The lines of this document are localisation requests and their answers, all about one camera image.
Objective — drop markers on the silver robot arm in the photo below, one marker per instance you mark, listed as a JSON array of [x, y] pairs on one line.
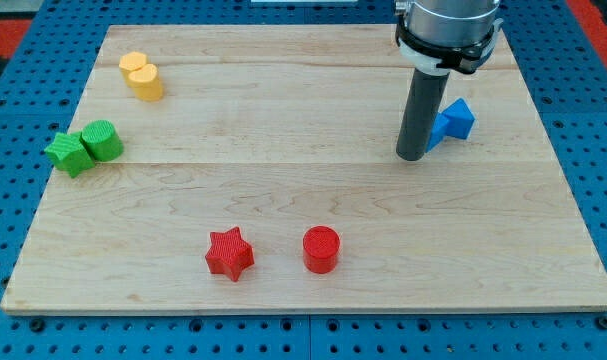
[[440, 36]]

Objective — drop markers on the red star block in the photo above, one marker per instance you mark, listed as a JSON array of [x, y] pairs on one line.
[[229, 254]]

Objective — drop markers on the yellow heart block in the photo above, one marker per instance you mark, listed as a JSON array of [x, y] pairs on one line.
[[146, 83]]

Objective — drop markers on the green star block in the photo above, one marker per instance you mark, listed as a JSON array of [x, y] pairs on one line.
[[67, 153]]

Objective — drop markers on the red cylinder block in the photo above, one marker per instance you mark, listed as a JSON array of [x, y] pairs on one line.
[[321, 245]]

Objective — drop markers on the light wooden board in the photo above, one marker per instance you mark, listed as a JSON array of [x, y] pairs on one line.
[[278, 129]]

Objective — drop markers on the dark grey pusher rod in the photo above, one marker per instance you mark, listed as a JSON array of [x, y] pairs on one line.
[[423, 101]]

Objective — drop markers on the blue triangle block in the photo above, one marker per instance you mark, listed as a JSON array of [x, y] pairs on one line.
[[460, 119]]

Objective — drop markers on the green cylinder block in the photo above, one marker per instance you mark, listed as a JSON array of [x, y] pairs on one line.
[[102, 140]]

